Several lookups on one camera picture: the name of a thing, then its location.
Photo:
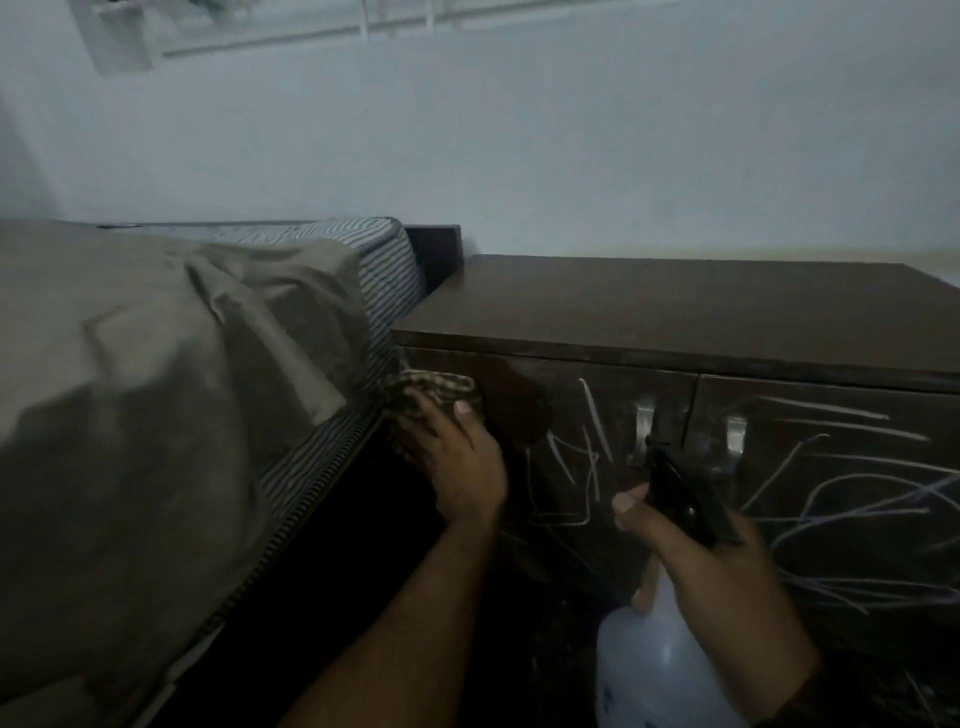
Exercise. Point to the person's left hand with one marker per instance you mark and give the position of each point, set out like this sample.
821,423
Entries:
465,472

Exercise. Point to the striped quilted mattress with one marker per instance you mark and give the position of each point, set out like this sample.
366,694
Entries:
390,285

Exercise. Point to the brown wooden cabinet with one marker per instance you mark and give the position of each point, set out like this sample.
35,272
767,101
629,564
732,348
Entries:
675,307

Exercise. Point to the checkered cleaning cloth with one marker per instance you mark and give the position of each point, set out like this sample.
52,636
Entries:
427,386

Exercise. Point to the white barred window frame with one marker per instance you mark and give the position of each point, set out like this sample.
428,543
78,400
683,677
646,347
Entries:
262,30

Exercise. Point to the person's left forearm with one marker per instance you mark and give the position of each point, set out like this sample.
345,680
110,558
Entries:
405,637

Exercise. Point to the person's right hand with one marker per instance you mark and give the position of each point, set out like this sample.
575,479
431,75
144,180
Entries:
742,615

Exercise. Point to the white spray bottle black trigger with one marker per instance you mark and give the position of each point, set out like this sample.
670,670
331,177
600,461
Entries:
652,667

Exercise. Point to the tan bed sheet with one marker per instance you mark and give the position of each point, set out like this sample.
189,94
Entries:
150,375

